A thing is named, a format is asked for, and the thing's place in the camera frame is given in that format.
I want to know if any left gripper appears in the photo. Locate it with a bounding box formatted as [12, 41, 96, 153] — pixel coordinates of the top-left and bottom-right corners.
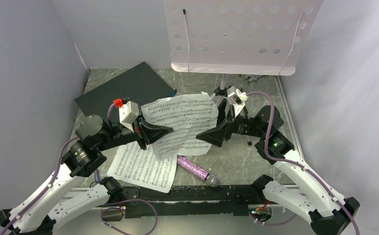
[97, 109, 174, 150]

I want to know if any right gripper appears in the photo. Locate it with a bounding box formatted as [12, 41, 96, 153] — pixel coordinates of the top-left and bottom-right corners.
[196, 98, 266, 146]

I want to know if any sheet music top page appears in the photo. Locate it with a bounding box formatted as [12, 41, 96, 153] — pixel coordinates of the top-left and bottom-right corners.
[142, 92, 218, 160]

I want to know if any sheet music page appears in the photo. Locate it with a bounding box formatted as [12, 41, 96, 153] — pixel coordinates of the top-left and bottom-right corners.
[107, 142, 177, 193]
[142, 92, 218, 160]

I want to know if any lilac perforated music stand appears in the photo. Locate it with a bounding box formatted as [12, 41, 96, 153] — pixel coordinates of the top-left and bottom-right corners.
[163, 0, 324, 146]

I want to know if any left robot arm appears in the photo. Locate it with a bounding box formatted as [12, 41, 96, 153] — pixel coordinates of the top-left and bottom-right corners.
[0, 115, 173, 235]

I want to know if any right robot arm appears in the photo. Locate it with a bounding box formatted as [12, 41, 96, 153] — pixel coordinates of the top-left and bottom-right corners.
[196, 101, 360, 235]

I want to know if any purple glitter microphone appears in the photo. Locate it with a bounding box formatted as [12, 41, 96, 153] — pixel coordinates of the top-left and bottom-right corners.
[177, 155, 219, 188]

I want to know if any red blue screwdriver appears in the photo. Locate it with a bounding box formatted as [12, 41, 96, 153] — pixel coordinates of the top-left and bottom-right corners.
[94, 169, 100, 184]

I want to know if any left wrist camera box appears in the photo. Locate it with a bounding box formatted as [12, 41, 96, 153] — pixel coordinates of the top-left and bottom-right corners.
[113, 98, 140, 132]

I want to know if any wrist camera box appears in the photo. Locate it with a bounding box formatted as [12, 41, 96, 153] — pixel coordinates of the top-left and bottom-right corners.
[113, 98, 140, 132]
[227, 86, 248, 117]

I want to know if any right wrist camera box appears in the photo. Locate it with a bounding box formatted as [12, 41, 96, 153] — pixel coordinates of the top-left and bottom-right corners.
[227, 86, 248, 117]

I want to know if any black network switch box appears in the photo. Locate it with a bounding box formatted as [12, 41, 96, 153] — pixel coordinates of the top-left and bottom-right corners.
[75, 62, 177, 120]

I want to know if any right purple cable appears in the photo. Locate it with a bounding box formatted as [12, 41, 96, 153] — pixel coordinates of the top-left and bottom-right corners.
[246, 91, 360, 235]

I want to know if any purple cable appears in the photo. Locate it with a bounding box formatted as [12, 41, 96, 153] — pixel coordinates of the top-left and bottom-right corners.
[0, 103, 158, 235]
[246, 91, 360, 235]

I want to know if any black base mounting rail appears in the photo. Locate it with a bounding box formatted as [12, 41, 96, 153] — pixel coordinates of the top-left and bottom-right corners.
[89, 184, 283, 218]

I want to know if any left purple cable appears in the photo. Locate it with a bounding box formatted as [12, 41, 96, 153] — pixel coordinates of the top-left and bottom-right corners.
[0, 103, 158, 235]

